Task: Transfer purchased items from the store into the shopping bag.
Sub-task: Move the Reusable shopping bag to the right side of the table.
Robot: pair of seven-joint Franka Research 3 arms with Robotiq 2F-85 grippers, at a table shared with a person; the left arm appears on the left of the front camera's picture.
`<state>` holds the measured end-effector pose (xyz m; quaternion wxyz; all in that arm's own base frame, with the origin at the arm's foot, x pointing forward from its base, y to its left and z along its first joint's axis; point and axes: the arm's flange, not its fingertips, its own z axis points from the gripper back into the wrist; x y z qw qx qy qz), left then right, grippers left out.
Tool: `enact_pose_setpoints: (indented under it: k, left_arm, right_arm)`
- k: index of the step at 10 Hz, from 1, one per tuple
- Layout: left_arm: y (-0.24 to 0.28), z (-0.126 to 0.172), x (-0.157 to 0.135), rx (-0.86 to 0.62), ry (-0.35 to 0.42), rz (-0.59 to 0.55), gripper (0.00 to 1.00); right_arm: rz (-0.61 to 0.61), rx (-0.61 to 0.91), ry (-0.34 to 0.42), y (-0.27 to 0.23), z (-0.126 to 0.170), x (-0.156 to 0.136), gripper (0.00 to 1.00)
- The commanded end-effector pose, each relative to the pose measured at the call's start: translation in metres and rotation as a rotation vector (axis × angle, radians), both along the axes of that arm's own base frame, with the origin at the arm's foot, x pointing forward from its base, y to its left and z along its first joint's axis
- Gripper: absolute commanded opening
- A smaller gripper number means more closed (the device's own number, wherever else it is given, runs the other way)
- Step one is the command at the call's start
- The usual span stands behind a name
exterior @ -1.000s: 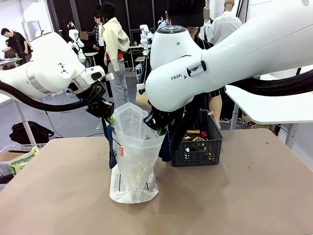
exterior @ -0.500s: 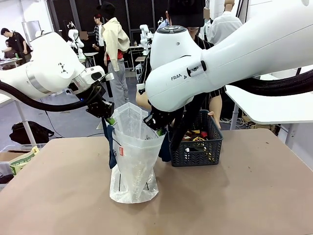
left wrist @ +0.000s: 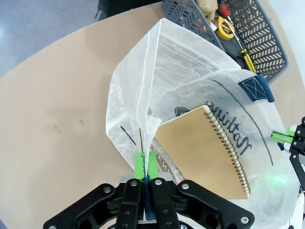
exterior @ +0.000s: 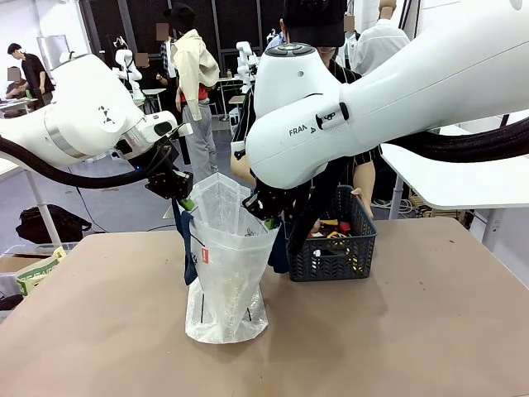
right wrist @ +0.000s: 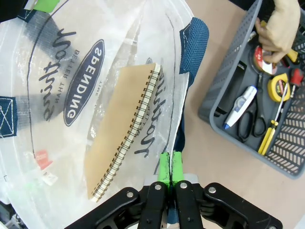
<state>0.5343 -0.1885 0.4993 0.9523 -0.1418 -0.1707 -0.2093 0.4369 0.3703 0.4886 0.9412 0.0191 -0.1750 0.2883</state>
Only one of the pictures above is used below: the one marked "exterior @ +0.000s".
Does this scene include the person left forearm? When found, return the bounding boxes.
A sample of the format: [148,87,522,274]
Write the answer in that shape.
[352,159,376,191]

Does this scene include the person right forearm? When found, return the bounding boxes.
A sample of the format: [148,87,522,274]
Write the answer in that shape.
[230,156,255,185]

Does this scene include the black arm cable sleeve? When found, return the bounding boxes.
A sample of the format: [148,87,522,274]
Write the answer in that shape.
[0,136,174,191]
[287,122,529,257]

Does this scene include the black right arm cable sleeve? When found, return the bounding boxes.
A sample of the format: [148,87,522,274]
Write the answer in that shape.
[287,122,529,257]

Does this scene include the white translucent shopping bag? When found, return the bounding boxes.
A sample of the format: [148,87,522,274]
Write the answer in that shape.
[172,172,290,345]

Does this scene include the seated background person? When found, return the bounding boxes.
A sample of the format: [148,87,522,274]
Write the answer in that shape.
[4,65,30,100]

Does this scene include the black left arm cable sleeve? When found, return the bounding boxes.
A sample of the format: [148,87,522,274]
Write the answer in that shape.
[0,136,174,191]

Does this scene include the dark grey plastic basket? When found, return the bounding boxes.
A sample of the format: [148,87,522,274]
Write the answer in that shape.
[284,184,378,283]

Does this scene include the white cable bundle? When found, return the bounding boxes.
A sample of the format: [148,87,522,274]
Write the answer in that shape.
[371,198,414,216]

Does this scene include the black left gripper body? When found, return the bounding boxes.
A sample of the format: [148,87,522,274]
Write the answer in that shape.
[144,144,194,200]

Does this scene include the person left hand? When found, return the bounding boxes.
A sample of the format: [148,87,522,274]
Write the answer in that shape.
[350,188,375,219]

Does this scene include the person in plaid shirt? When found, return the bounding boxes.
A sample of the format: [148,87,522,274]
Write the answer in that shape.
[159,22,179,79]

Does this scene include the person in black shirt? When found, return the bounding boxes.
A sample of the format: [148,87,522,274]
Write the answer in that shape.
[7,42,56,109]

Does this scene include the white table with slanted leg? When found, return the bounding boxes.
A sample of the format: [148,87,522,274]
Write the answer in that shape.
[0,148,63,249]

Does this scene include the person in striped shirt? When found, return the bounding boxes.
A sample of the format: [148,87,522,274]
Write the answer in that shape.
[230,24,384,220]

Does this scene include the green printed paper bag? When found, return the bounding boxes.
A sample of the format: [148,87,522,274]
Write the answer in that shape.
[15,246,67,297]

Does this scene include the black duffel bag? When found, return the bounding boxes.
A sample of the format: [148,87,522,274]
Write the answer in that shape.
[15,203,93,245]

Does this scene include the brown cardboard box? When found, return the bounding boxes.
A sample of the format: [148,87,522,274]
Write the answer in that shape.
[0,252,53,274]

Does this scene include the large white side table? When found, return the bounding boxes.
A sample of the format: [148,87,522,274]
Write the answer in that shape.
[379,111,529,249]

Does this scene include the white board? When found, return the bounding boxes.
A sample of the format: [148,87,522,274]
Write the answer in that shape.
[36,35,69,71]

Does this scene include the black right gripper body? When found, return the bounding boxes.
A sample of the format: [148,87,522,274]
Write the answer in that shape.
[242,184,286,220]

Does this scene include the wooden pallet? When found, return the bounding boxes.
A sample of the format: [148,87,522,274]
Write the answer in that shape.
[407,192,476,220]

